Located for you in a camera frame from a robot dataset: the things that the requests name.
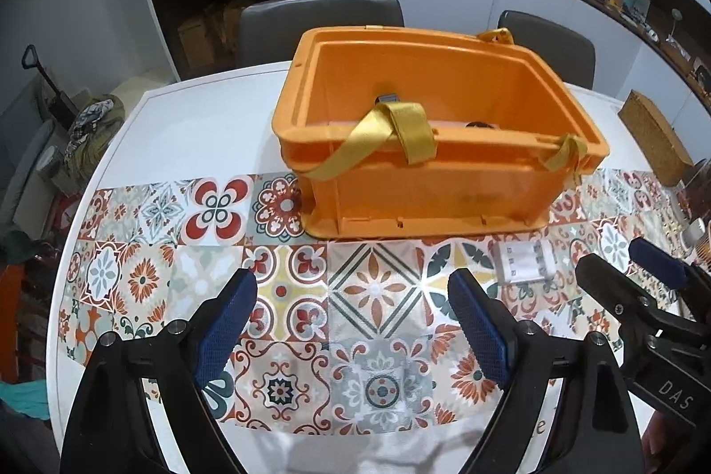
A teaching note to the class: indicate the patterned tile table mat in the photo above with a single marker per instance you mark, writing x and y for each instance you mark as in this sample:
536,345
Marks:
346,337

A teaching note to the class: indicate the white battery charger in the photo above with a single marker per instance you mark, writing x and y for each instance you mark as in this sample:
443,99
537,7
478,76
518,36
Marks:
522,262

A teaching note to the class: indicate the orange plastic crate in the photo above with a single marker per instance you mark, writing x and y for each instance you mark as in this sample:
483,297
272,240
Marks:
412,168

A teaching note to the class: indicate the woven cork box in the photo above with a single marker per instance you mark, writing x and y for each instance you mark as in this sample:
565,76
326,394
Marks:
662,148

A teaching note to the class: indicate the dark grey chair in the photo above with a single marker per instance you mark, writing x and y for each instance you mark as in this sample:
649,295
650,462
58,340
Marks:
270,31
568,53

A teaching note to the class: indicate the black round object in crate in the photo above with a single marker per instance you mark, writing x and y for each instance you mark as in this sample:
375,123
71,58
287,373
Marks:
482,125

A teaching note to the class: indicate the clothes pile on seat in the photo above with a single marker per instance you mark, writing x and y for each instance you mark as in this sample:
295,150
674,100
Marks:
90,135

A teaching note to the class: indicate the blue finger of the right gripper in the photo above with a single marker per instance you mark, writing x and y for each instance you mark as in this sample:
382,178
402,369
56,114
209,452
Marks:
627,302
667,269

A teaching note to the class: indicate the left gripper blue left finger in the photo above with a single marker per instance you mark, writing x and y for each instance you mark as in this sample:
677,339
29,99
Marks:
218,324

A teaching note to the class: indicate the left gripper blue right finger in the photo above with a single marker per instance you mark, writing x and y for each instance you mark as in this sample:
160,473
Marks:
487,325

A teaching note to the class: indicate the black device in crate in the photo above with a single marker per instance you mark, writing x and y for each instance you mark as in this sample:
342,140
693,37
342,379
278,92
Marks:
387,99

